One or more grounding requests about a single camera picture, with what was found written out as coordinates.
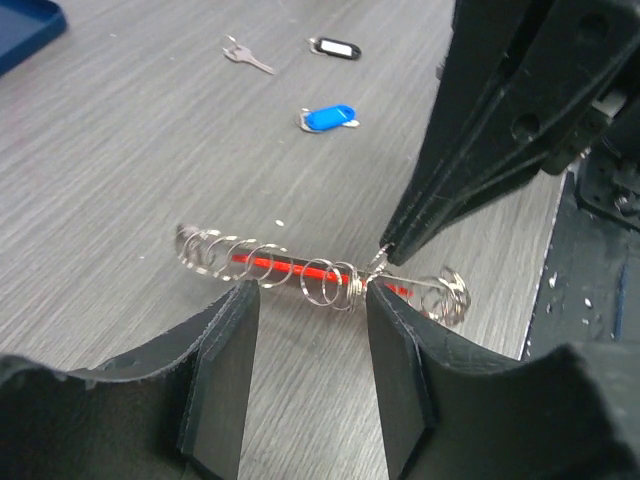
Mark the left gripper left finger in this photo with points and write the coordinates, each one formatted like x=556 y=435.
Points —
x=172 y=408

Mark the black key tag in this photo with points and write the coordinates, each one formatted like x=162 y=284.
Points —
x=335 y=48

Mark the blue key tag with key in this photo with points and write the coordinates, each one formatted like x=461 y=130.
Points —
x=327 y=118

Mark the blue tray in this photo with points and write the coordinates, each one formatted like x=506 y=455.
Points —
x=27 y=26

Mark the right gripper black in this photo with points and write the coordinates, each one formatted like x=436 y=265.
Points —
x=527 y=87

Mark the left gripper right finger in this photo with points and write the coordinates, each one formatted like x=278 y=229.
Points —
x=451 y=409

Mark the small silver key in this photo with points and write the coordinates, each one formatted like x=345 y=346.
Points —
x=240 y=54

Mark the red keyring holder with rings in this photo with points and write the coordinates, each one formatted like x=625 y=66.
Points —
x=339 y=285

